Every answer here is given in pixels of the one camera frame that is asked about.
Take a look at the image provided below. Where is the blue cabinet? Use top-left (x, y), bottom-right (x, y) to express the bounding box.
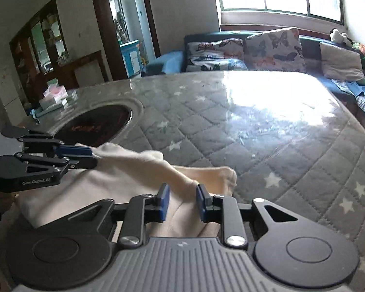
top-left (119, 39), bottom-right (144, 78)

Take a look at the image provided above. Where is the panda plush toy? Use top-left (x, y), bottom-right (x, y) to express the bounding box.
top-left (330, 28), bottom-right (353, 47)

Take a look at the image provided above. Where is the flat butterfly print pillow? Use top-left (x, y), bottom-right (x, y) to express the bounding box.
top-left (185, 38), bottom-right (248, 72)

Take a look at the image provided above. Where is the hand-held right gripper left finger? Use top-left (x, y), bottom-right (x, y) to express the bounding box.
top-left (68, 183), bottom-right (171, 248)

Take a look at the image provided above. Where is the grey cushion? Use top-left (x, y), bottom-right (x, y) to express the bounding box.
top-left (319, 42), bottom-right (365, 82)

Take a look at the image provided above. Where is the white tissue box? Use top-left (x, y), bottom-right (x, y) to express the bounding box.
top-left (39, 85), bottom-right (69, 108)

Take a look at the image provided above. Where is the round black induction cooktop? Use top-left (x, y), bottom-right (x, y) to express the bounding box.
top-left (53, 103), bottom-right (134, 148)

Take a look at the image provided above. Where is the teal sofa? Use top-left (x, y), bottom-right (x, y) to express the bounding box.
top-left (141, 30), bottom-right (365, 122)

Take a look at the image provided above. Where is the pink green plush toy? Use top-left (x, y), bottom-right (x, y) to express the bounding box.
top-left (351, 42), bottom-right (365, 58)

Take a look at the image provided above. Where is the blue bench cover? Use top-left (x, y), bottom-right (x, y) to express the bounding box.
top-left (318, 76), bottom-right (365, 122)

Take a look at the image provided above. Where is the square butterfly print pillow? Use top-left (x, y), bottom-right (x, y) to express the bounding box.
top-left (244, 27), bottom-right (307, 73)

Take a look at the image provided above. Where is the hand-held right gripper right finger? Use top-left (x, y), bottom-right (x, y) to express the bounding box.
top-left (196, 183), bottom-right (299, 247)

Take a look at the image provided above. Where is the white small cabinet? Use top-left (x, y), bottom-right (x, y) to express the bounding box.
top-left (0, 65), bottom-right (23, 118)

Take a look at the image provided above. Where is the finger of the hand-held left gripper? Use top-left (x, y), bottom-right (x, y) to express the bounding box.
top-left (17, 133), bottom-right (93, 156)
top-left (15, 153), bottom-right (98, 177)

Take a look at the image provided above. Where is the dark wooden display cabinet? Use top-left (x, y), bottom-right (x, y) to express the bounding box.
top-left (9, 0), bottom-right (70, 75)

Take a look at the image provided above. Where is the cream knit garment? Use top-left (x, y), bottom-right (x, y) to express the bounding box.
top-left (15, 142), bottom-right (238, 238)

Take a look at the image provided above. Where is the grey star quilted table cover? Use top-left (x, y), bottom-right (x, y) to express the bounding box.
top-left (0, 71), bottom-right (365, 280)

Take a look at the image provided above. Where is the dark wooden door frame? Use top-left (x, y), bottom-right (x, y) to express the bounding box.
top-left (88, 0), bottom-right (162, 81)

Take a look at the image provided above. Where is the white remote control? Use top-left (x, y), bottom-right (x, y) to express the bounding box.
top-left (30, 102), bottom-right (68, 119)

